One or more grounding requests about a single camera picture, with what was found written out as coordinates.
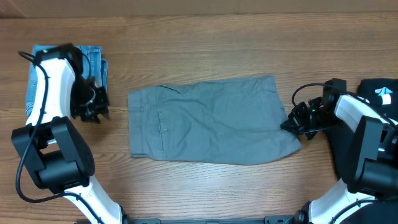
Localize grey cotton shorts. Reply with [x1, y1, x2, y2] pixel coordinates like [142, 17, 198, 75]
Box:
[128, 74, 302, 165]

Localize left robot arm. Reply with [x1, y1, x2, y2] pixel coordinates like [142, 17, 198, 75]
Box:
[11, 44, 129, 223]

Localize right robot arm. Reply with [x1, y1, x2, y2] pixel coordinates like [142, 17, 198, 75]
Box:
[277, 78, 397, 223]

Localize folded blue denim jeans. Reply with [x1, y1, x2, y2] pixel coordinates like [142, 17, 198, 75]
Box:
[25, 45, 108, 117]

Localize black shirt with label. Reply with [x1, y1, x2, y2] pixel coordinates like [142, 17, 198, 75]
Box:
[324, 78, 397, 179]

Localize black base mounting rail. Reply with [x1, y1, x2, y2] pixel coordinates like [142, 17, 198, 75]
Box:
[129, 215, 294, 224]

